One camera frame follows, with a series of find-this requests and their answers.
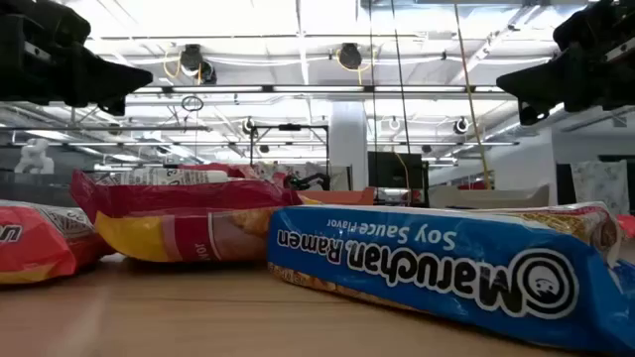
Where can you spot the long ceiling light bar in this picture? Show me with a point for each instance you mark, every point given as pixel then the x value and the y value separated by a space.
pixel 317 89

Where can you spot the black background robot arm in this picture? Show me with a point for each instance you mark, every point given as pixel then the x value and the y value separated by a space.
pixel 312 181

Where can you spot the black panel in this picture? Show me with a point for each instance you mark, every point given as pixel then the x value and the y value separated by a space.
pixel 564 183

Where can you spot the red background object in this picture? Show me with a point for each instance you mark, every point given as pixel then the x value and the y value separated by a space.
pixel 471 186

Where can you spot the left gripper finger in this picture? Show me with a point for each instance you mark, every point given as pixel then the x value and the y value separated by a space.
pixel 109 79

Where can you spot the black background frame rig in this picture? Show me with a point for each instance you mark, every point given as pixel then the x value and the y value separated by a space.
pixel 290 127

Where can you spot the orange chicken ramen pack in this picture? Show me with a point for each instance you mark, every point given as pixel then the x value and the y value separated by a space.
pixel 30 248
pixel 627 225

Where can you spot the black monitor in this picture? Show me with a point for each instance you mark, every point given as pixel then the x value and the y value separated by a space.
pixel 387 171

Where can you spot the grey cloth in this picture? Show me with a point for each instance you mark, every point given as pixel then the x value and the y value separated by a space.
pixel 340 176

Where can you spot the red beef ramen pack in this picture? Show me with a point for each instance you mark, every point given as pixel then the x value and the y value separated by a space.
pixel 198 238

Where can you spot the white pillar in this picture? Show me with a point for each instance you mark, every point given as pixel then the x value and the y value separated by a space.
pixel 347 144

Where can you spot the white figure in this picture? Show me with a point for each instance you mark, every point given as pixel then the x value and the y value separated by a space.
pixel 35 158

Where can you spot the floral cloth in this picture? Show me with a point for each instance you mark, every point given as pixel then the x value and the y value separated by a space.
pixel 270 173
pixel 600 188

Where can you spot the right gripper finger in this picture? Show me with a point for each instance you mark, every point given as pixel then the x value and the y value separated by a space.
pixel 546 79

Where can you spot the light grey plastic bin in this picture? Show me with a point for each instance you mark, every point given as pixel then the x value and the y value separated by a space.
pixel 486 199

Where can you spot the blue soy sauce ramen pack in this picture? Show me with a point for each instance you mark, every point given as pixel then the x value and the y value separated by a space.
pixel 421 258

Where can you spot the orange plastic bin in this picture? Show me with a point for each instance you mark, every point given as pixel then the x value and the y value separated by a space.
pixel 342 197

